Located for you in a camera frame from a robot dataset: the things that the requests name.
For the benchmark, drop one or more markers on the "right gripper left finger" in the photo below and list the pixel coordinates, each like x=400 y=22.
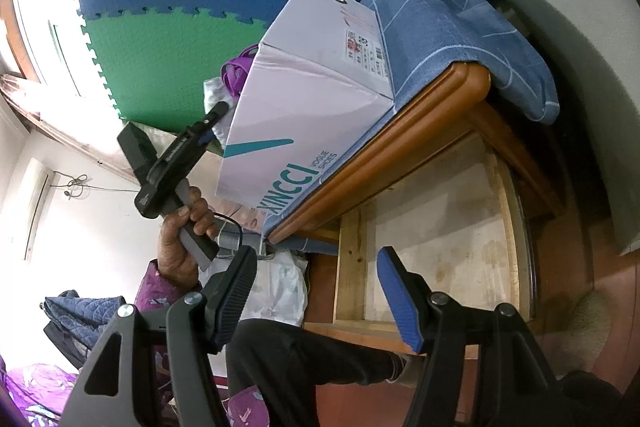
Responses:
x=117 y=385

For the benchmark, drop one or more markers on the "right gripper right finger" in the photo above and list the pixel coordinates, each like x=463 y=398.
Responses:
x=514 y=381

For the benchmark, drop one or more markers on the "wooden drawer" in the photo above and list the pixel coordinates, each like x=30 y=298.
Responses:
x=457 y=221

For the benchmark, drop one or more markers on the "purple floral sleeve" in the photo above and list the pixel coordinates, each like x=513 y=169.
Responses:
x=156 y=292

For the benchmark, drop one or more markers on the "white plastic bag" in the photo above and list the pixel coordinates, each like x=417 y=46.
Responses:
x=279 y=292

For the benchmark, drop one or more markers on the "black trouser leg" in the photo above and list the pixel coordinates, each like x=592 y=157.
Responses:
x=274 y=369

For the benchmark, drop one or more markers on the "blue quilted jacket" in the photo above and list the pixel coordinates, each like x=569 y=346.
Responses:
x=76 y=323

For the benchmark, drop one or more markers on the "green foam mat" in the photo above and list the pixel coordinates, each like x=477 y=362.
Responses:
x=153 y=64

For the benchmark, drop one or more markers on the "purple bedding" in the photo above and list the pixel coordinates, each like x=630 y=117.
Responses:
x=39 y=392

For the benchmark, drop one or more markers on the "white shoe box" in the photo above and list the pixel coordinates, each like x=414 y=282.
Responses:
x=318 y=82

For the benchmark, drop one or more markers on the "wooden nightstand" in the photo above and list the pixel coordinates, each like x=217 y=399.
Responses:
x=448 y=182

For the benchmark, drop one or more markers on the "blue checked cloth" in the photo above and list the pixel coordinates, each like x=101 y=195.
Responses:
x=445 y=57

